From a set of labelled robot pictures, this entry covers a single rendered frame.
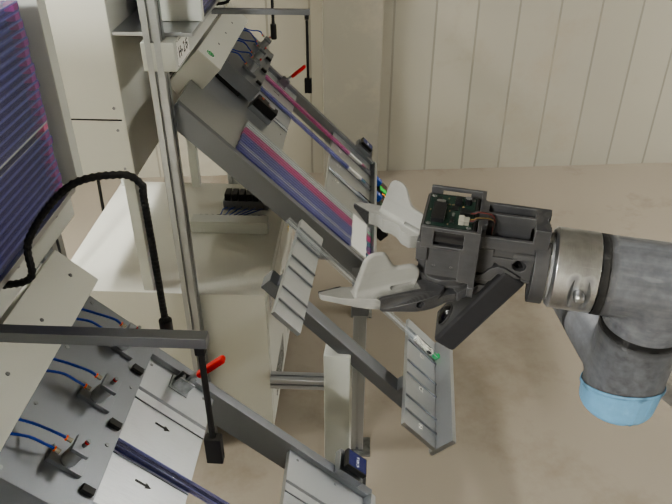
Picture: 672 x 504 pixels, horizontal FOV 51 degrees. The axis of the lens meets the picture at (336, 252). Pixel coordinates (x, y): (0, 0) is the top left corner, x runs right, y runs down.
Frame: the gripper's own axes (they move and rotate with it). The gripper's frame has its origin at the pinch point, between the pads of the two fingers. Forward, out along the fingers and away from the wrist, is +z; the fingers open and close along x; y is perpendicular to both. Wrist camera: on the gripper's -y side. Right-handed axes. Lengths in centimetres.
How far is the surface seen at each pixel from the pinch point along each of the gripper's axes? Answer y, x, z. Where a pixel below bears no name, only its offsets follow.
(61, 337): -14.2, 5.4, 31.2
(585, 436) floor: -157, -115, -61
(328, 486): -72, -20, 7
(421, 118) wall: -141, -305, 26
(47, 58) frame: 7, -23, 45
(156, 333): -13.9, 2.5, 20.7
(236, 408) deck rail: -56, -21, 24
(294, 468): -67, -19, 13
